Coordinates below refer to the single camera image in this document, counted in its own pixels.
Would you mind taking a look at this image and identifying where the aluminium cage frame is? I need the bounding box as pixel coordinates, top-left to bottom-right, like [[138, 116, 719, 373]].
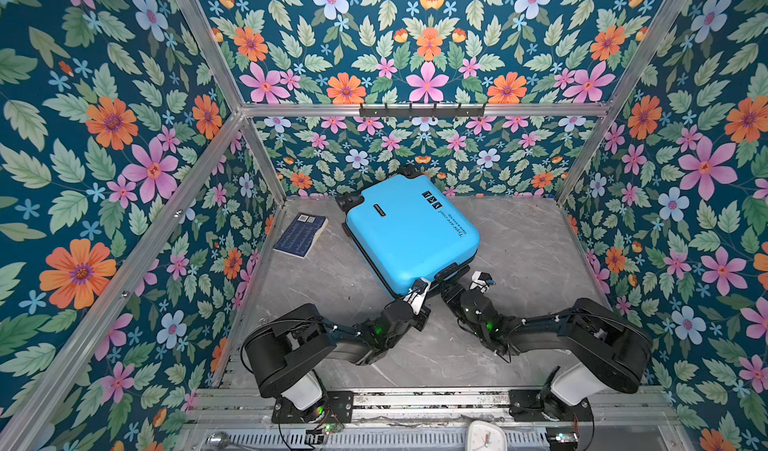
[[1, 0, 689, 450]]

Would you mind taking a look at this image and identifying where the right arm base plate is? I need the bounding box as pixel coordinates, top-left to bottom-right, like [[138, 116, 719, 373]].
[[508, 389, 594, 423]]

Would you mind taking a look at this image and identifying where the black hook rail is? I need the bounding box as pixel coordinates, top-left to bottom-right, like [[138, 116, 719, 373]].
[[358, 103, 486, 119]]

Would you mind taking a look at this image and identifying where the white desk clock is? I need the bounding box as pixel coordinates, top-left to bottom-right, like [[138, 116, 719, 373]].
[[465, 420, 508, 451]]

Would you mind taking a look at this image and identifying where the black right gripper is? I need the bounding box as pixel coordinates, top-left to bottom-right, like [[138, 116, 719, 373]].
[[439, 280, 486, 342]]

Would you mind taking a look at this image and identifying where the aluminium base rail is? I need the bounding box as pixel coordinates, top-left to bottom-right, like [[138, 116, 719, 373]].
[[184, 386, 682, 430]]

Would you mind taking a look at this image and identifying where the dark blue paperback book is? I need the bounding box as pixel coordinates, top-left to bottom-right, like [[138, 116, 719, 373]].
[[274, 212, 328, 259]]

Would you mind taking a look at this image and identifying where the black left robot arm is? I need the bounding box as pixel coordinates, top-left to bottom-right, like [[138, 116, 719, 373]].
[[240, 293, 431, 414]]

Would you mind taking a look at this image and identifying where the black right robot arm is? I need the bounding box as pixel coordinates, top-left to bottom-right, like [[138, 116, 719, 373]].
[[441, 273, 652, 421]]

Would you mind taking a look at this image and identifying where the blue hard-shell suitcase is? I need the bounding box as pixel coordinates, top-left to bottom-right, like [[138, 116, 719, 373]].
[[335, 165, 480, 299]]

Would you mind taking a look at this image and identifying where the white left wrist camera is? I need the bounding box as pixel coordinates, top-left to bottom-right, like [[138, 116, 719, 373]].
[[403, 278, 431, 315]]

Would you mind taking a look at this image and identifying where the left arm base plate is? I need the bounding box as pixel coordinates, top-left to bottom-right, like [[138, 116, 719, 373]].
[[271, 391, 355, 424]]

